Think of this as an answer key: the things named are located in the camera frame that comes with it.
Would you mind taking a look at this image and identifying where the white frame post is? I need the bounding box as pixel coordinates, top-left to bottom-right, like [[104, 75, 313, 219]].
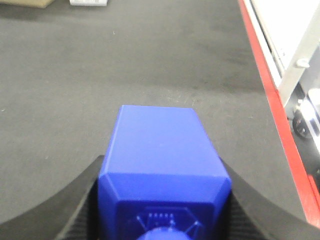
[[277, 6, 320, 107]]

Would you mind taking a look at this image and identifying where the red conveyor side rail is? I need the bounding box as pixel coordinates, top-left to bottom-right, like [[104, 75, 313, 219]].
[[238, 0, 320, 228]]

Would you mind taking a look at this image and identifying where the white long cardboard box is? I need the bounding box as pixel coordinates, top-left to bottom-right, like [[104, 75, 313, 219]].
[[69, 0, 108, 7]]

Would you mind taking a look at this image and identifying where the blue plastic bottle part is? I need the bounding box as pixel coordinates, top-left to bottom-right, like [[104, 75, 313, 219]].
[[97, 105, 232, 240]]

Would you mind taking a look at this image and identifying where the white side panel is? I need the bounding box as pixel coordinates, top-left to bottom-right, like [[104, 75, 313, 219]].
[[249, 0, 320, 89]]

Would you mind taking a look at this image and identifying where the brown cardboard box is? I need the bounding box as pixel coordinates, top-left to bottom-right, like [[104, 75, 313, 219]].
[[0, 0, 54, 9]]

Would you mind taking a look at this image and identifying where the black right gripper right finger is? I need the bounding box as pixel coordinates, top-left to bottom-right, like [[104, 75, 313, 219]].
[[219, 160, 320, 240]]

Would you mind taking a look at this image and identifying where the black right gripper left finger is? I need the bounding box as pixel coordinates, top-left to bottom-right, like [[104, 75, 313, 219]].
[[0, 155, 104, 240]]

